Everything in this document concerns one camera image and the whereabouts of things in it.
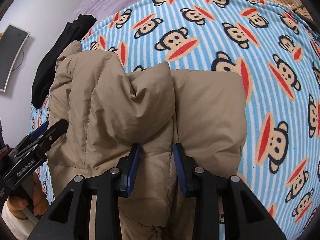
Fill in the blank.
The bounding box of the black folded garment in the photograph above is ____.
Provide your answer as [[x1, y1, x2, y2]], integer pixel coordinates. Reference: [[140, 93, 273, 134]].
[[31, 13, 98, 110]]

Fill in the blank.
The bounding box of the beige puffer jacket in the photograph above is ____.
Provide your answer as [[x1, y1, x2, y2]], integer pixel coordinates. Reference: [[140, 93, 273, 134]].
[[48, 41, 247, 239]]

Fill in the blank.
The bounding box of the blue striped monkey blanket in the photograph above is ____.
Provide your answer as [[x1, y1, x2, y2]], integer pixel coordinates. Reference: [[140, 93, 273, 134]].
[[30, 0, 319, 239]]

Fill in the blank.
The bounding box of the white jacket sleeve forearm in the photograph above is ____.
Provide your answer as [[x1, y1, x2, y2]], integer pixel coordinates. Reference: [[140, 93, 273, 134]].
[[1, 202, 35, 240]]

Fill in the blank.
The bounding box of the grey wall-mounted monitor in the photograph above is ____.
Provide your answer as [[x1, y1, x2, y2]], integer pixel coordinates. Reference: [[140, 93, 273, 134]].
[[0, 24, 30, 92]]

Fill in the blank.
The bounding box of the person's left hand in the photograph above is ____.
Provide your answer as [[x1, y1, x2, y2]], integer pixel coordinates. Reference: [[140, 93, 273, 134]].
[[7, 172, 49, 219]]

